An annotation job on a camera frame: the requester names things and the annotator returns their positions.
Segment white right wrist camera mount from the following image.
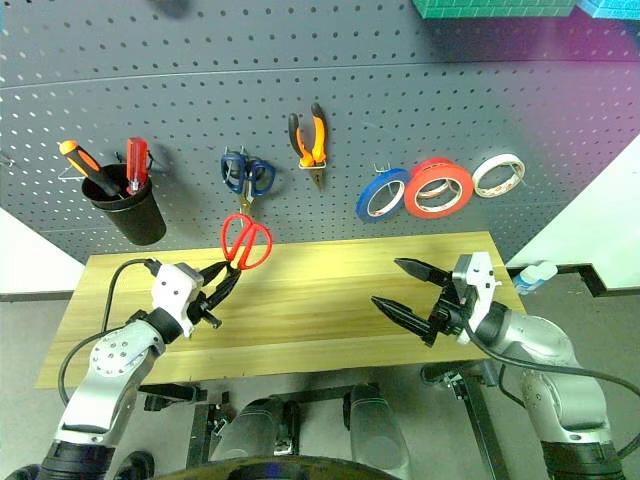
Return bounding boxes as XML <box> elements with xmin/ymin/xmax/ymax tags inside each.
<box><xmin>451</xmin><ymin>251</ymin><xmax>503</xmax><ymax>347</ymax></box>

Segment white tape roll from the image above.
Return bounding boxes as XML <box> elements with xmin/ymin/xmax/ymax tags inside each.
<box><xmin>471</xmin><ymin>153</ymin><xmax>528</xmax><ymax>199</ymax></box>

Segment black metal table frame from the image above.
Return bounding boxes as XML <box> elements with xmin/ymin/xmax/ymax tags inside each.
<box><xmin>138</xmin><ymin>362</ymin><xmax>507</xmax><ymax>480</ymax></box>

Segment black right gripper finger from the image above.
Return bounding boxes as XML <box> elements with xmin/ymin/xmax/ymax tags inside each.
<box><xmin>393</xmin><ymin>257</ymin><xmax>454</xmax><ymax>288</ymax></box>
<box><xmin>370</xmin><ymin>295</ymin><xmax>432</xmax><ymax>342</ymax></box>

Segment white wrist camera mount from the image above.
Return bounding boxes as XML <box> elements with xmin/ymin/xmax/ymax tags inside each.
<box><xmin>451</xmin><ymin>251</ymin><xmax>503</xmax><ymax>347</ymax></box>
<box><xmin>149</xmin><ymin>261</ymin><xmax>207</xmax><ymax>339</ymax></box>

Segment black plastic cup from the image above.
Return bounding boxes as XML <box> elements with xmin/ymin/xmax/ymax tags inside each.
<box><xmin>80</xmin><ymin>163</ymin><xmax>168</xmax><ymax>248</ymax></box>

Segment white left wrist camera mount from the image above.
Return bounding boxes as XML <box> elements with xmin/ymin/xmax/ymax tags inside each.
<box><xmin>149</xmin><ymin>261</ymin><xmax>207</xmax><ymax>339</ymax></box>

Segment blue tape roll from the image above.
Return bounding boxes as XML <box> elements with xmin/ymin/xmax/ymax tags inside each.
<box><xmin>354</xmin><ymin>167</ymin><xmax>414</xmax><ymax>224</ymax></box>

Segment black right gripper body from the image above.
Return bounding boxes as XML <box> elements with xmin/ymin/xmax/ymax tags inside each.
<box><xmin>421</xmin><ymin>279</ymin><xmax>474</xmax><ymax>348</ymax></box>

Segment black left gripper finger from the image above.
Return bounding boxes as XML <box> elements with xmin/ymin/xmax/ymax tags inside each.
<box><xmin>200</xmin><ymin>260</ymin><xmax>229</xmax><ymax>289</ymax></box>
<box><xmin>205</xmin><ymin>269</ymin><xmax>242</xmax><ymax>312</ymax></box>

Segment dark round disc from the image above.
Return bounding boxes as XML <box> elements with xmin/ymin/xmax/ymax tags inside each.
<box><xmin>158</xmin><ymin>452</ymin><xmax>397</xmax><ymax>480</ymax></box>

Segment red tape roll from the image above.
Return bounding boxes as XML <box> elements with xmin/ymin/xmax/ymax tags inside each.
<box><xmin>402</xmin><ymin>160</ymin><xmax>475</xmax><ymax>221</ymax></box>
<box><xmin>410</xmin><ymin>156</ymin><xmax>454</xmax><ymax>179</ymax></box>

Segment dark grey perforated pegboard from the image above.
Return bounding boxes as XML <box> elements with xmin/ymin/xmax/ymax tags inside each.
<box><xmin>0</xmin><ymin>0</ymin><xmax>640</xmax><ymax>267</ymax></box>

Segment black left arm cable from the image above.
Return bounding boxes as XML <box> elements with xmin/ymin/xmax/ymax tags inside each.
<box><xmin>58</xmin><ymin>258</ymin><xmax>157</xmax><ymax>407</ymax></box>

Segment red handled screwdriver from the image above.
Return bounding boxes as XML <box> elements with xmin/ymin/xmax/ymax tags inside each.
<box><xmin>124</xmin><ymin>136</ymin><xmax>152</xmax><ymax>197</ymax></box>

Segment green brick pattern bin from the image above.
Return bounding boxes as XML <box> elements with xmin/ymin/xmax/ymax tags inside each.
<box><xmin>411</xmin><ymin>0</ymin><xmax>577</xmax><ymax>21</ymax></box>

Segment white bottle with blue label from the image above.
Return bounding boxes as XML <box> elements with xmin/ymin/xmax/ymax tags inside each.
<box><xmin>513</xmin><ymin>260</ymin><xmax>559</xmax><ymax>297</ymax></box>

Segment blue brick pattern bin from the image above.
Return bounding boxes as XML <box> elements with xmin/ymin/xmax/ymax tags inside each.
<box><xmin>576</xmin><ymin>0</ymin><xmax>640</xmax><ymax>22</ymax></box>

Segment red handled scissors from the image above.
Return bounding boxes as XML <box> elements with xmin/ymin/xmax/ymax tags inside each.
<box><xmin>221</xmin><ymin>213</ymin><xmax>274</xmax><ymax>272</ymax></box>

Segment orange yellow handled pliers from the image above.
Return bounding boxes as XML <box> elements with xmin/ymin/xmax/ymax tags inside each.
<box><xmin>287</xmin><ymin>102</ymin><xmax>329</xmax><ymax>194</ymax></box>

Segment blue handled scissors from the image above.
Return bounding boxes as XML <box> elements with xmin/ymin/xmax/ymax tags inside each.
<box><xmin>220</xmin><ymin>151</ymin><xmax>278</xmax><ymax>217</ymax></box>

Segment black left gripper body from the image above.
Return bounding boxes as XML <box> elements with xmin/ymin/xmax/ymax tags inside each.
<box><xmin>189</xmin><ymin>286</ymin><xmax>223</xmax><ymax>330</ymax></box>

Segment grey rounded shape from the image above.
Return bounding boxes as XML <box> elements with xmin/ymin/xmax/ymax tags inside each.
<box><xmin>343</xmin><ymin>384</ymin><xmax>412</xmax><ymax>480</ymax></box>
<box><xmin>209</xmin><ymin>397</ymin><xmax>302</xmax><ymax>464</ymax></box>

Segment orange black handled screwdriver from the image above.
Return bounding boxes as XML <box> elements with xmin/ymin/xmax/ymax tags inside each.
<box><xmin>58</xmin><ymin>139</ymin><xmax>124</xmax><ymax>198</ymax></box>

